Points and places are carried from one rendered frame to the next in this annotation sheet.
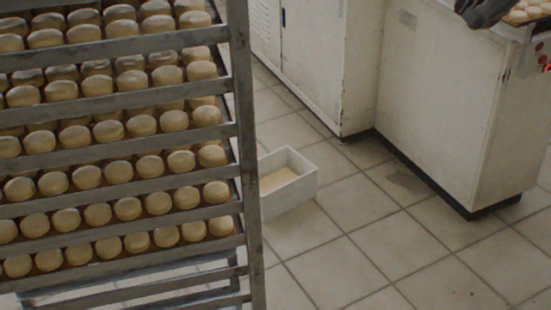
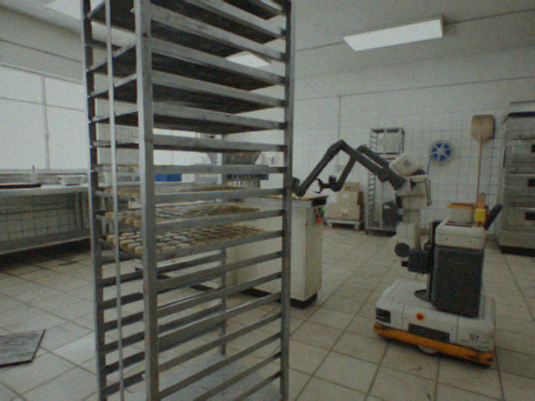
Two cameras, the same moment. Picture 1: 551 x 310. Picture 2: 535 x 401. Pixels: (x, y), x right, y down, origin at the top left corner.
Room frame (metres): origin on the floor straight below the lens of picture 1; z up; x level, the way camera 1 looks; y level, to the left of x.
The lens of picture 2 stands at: (-0.32, 0.87, 1.15)
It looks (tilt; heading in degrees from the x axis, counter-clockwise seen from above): 6 degrees down; 327
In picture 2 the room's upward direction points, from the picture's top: 1 degrees clockwise
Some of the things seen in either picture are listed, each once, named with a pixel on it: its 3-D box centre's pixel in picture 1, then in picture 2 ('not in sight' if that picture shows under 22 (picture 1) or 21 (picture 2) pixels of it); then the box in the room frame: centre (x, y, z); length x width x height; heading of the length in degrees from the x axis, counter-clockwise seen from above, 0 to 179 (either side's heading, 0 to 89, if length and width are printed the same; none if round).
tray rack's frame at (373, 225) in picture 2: not in sight; (385, 181); (3.54, -4.01, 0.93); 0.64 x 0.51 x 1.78; 121
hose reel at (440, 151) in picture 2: not in sight; (439, 172); (3.00, -4.70, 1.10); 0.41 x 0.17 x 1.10; 28
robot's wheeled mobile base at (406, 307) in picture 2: not in sight; (435, 313); (0.94, -1.31, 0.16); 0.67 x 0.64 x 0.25; 24
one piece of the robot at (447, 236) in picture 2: not in sight; (455, 255); (0.85, -1.34, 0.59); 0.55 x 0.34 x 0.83; 114
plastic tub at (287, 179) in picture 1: (275, 183); (201, 312); (1.94, 0.00, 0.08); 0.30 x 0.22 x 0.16; 125
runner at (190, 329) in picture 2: not in sight; (225, 313); (0.78, 0.35, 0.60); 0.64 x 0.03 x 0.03; 103
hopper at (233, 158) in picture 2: not in sight; (234, 156); (2.55, -0.57, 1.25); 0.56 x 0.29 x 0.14; 115
